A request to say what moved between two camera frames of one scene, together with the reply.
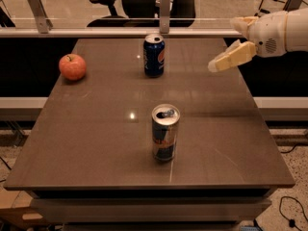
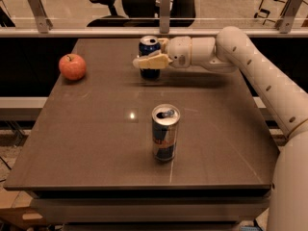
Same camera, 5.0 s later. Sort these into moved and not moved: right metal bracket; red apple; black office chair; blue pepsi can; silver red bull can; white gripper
Moved: white gripper; blue pepsi can
Not moved: red apple; black office chair; right metal bracket; silver red bull can
